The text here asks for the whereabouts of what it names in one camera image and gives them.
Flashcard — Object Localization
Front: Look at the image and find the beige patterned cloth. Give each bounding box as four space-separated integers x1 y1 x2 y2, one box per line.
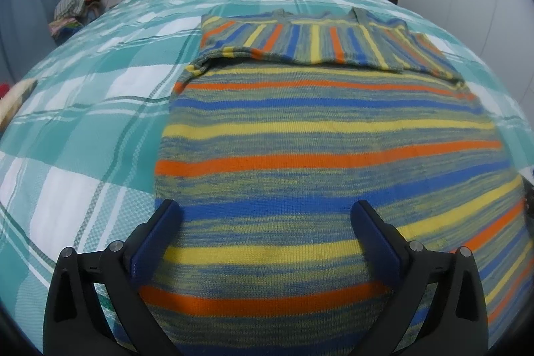
0 77 38 127

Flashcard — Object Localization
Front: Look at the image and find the pile of mixed clothes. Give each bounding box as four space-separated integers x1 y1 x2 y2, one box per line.
48 0 107 46

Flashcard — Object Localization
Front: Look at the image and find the striped knitted sweater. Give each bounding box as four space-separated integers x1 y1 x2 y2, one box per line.
138 8 527 356

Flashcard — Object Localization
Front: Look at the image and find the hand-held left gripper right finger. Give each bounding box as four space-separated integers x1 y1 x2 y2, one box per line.
351 200 490 356

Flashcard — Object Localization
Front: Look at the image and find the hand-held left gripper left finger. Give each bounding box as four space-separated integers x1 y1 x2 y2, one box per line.
44 198 183 356

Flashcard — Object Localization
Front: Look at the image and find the green plaid bed sheet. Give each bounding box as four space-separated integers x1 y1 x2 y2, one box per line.
0 0 534 356

